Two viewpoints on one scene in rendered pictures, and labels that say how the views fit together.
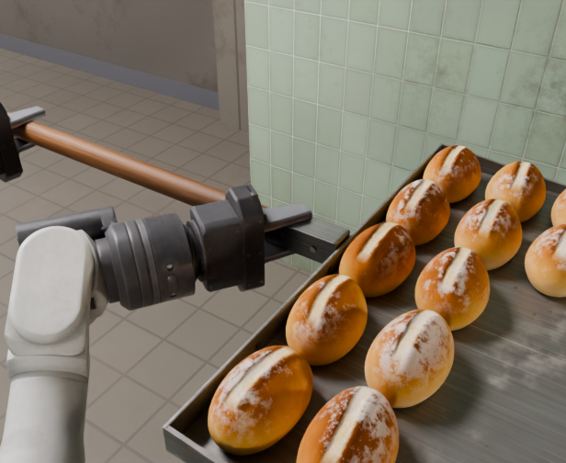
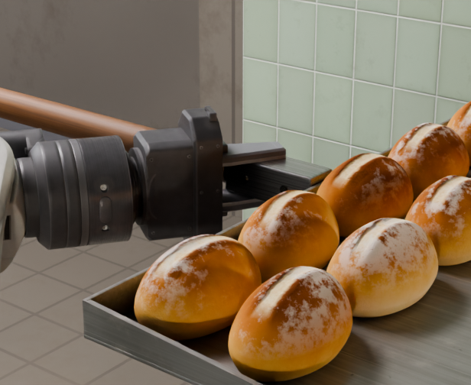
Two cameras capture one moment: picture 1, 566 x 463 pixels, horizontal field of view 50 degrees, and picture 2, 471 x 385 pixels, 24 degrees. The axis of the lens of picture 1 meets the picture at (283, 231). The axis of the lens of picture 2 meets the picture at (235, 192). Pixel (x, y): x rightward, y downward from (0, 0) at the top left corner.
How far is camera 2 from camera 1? 36 cm
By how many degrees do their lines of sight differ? 14
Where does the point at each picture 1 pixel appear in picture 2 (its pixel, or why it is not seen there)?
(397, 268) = (383, 199)
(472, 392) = (456, 312)
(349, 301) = (313, 210)
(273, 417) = (207, 291)
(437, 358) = (408, 257)
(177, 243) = (115, 161)
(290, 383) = (231, 263)
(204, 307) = not seen: outside the picture
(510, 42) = not seen: outside the picture
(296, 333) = (246, 239)
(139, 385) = not seen: outside the picture
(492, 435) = (469, 343)
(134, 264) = (62, 178)
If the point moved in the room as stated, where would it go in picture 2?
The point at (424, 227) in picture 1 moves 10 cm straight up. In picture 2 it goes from (429, 171) to (437, 54)
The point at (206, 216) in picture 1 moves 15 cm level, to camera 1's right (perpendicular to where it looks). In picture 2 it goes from (152, 137) to (336, 143)
